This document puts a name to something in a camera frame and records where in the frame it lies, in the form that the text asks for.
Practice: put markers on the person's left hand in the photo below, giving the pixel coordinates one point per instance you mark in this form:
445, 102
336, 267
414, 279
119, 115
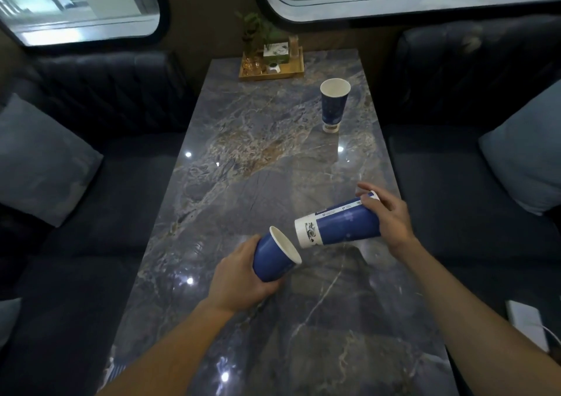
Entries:
234, 281

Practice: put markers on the person's right hand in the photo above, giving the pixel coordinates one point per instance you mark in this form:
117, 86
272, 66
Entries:
394, 220

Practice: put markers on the blue paper cup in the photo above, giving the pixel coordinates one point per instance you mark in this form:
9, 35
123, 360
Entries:
271, 262
342, 227
333, 108

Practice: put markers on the person's right forearm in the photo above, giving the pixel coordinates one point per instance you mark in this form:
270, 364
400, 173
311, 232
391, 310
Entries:
473, 321

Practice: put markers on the person's left forearm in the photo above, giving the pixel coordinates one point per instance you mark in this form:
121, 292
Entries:
175, 352

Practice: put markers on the dark tufted sofa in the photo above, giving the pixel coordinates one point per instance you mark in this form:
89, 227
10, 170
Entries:
438, 167
109, 198

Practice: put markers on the grey marble table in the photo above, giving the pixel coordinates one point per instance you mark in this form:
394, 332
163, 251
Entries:
263, 167

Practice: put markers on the grey-blue cushion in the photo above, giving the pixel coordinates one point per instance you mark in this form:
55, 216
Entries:
526, 154
44, 159

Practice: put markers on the white power bank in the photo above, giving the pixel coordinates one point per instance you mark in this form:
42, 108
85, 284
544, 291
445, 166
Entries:
528, 323

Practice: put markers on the small white round object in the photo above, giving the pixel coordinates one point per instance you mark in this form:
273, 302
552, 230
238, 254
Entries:
274, 67

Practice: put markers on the clear narrow holder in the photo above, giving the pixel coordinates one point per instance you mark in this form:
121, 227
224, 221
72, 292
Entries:
293, 47

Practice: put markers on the small white green box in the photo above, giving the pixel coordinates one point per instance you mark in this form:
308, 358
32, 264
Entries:
277, 53

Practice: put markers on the green potted plant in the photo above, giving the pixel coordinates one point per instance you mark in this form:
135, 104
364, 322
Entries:
258, 27

